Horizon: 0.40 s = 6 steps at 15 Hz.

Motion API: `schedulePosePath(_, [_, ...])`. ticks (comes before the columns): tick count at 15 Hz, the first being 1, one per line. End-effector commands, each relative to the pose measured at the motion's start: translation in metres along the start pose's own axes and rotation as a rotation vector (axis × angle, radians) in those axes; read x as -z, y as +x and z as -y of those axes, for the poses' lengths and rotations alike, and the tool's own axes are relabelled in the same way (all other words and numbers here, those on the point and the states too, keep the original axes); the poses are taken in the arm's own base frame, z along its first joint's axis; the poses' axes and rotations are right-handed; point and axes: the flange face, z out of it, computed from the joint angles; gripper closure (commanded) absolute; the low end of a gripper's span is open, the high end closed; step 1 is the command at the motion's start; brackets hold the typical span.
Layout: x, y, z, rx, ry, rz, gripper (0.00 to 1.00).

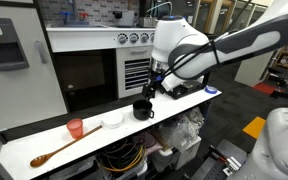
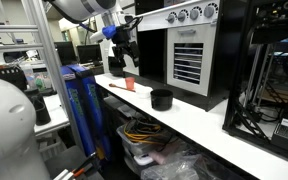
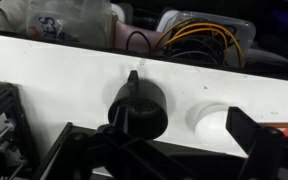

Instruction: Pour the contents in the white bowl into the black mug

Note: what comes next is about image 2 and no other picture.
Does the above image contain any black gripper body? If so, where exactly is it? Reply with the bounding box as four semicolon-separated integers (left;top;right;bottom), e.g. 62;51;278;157
111;26;141;63

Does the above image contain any black mug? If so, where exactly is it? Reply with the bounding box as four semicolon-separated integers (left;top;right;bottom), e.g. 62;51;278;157
150;88;174;112

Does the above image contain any black computer monitor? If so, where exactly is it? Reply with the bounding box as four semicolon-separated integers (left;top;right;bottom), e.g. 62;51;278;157
76;44;103;65
53;41;79;67

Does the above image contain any red plastic cup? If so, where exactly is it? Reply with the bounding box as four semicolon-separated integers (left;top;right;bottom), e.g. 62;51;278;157
124;77;136;91

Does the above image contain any wooden spoon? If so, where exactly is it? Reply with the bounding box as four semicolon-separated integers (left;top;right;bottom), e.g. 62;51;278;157
108;83;137;93

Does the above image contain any grey oven knob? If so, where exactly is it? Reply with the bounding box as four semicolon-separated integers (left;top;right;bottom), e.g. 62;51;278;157
165;12;178;24
188;7;201;21
177;9;189;23
202;2;219;19

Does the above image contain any white toy oven unit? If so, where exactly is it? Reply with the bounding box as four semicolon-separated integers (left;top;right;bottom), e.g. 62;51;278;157
135;0;230;112

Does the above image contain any white side table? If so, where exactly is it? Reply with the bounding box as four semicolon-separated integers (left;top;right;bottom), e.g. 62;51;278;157
33;94;71;138

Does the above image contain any clear plastic bottle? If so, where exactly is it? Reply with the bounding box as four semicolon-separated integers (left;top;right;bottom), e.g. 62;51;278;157
21;63;37;90

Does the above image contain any clear plastic bin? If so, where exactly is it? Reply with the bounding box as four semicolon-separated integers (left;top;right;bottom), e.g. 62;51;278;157
116;123;172;157

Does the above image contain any pink cloth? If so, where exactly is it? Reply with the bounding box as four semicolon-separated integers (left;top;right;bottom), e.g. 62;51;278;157
148;146;177;165

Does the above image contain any black mesh basket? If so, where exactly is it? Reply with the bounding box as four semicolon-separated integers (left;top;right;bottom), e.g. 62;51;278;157
0;65;28;92

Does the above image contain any clear plastic bag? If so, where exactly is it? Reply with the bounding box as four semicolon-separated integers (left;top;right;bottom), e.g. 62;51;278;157
140;153;215;180

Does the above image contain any grey oven door handle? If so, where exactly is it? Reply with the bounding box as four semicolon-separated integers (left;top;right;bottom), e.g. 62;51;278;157
177;29;197;36

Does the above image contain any aluminium profile frame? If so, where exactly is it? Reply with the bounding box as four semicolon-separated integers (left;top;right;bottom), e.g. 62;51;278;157
0;0;87;156

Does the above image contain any yellow cable coil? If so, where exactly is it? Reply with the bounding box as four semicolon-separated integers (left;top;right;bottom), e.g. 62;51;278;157
123;120;163;146

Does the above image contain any black metal frame rack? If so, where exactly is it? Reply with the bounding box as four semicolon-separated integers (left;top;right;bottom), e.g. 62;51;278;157
222;0;288;164

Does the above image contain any orange handled tool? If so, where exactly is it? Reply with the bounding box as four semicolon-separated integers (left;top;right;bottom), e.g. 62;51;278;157
53;161;96;180

